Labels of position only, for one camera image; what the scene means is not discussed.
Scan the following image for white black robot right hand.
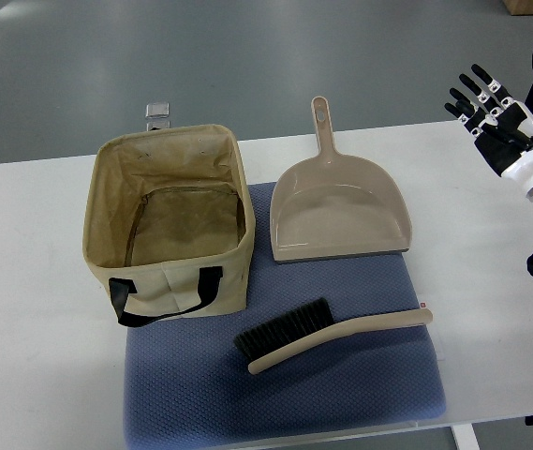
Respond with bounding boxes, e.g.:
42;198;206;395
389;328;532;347
445;64;533;202

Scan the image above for beige hand broom black bristles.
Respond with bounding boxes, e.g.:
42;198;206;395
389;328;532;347
233;298;434;375

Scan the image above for wooden box corner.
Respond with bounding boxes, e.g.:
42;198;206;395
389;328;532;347
502;0;533;16

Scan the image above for beige plastic dustpan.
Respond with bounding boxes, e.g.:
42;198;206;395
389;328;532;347
270;97;412;263

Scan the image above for white table leg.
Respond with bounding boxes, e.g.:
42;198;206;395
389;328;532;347
451;424;481;450

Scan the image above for small clear floor plate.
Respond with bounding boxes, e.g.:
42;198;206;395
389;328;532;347
145;101;170;131

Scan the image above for blue grey cushion mat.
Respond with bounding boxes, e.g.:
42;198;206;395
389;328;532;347
124;183;446;449

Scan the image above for beige fabric bag black handle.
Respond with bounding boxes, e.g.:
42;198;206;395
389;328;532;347
82;125;256;327

